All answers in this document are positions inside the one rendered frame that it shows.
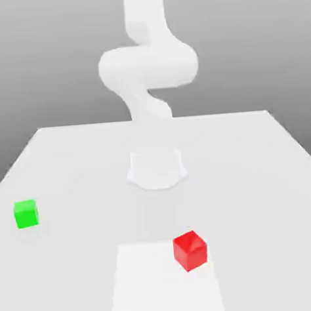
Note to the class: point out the small green cube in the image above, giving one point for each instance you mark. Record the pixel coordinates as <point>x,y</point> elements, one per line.
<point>26,214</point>

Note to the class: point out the small red cube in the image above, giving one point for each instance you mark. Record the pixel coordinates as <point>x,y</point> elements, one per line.
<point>189,250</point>

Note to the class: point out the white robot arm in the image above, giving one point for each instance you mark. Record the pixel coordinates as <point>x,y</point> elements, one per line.
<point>148,66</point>

